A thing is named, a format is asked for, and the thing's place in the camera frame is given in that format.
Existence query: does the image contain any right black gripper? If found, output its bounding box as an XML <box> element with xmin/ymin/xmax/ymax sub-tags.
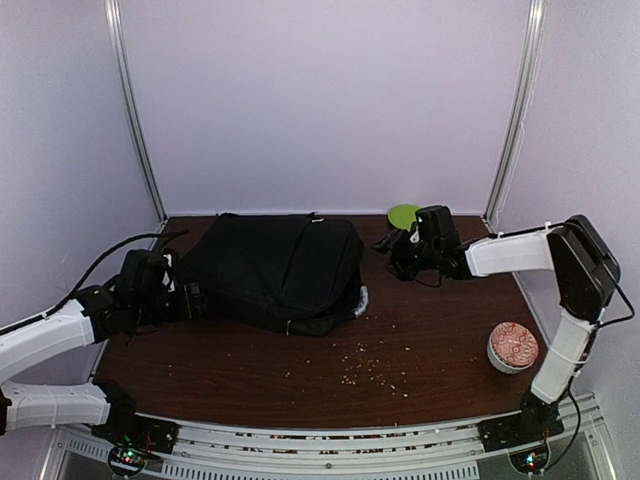
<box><xmin>370</xmin><ymin>229</ymin><xmax>439</xmax><ymax>282</ymax></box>

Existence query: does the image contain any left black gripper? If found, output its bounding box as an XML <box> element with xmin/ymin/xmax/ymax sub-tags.
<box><xmin>132</xmin><ymin>282</ymin><xmax>211</xmax><ymax>328</ymax></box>

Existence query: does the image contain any black student bag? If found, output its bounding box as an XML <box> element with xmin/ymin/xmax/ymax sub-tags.
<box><xmin>174</xmin><ymin>213</ymin><xmax>369</xmax><ymax>337</ymax></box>

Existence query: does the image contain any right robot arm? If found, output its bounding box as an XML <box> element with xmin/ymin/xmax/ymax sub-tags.
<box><xmin>373</xmin><ymin>205</ymin><xmax>621</xmax><ymax>451</ymax></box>

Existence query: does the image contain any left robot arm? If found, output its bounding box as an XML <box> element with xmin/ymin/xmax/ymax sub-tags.
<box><xmin>1</xmin><ymin>232</ymin><xmax>199</xmax><ymax>445</ymax></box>

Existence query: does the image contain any green plate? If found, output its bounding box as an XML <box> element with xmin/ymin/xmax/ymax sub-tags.
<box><xmin>387</xmin><ymin>204</ymin><xmax>421</xmax><ymax>231</ymax></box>

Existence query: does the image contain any red patterned white bowl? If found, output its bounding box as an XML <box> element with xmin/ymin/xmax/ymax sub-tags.
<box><xmin>487</xmin><ymin>322</ymin><xmax>539</xmax><ymax>374</ymax></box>

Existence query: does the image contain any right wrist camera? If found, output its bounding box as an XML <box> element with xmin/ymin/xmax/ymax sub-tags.
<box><xmin>415</xmin><ymin>205</ymin><xmax>461</xmax><ymax>252</ymax></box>

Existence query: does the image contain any right aluminium frame post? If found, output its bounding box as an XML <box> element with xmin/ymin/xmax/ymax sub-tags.
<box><xmin>483</xmin><ymin>0</ymin><xmax>547</xmax><ymax>231</ymax></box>

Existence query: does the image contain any aluminium frame post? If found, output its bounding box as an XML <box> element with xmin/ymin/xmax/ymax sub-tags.
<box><xmin>483</xmin><ymin>0</ymin><xmax>547</xmax><ymax>231</ymax></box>
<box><xmin>104</xmin><ymin>0</ymin><xmax>168</xmax><ymax>223</ymax></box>

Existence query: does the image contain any front aluminium rail base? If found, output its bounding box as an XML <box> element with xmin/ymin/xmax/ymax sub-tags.
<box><xmin>42</xmin><ymin>394</ymin><xmax>621</xmax><ymax>480</ymax></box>

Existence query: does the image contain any left aluminium frame post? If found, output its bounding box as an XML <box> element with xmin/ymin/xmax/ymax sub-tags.
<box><xmin>104</xmin><ymin>0</ymin><xmax>168</xmax><ymax>223</ymax></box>

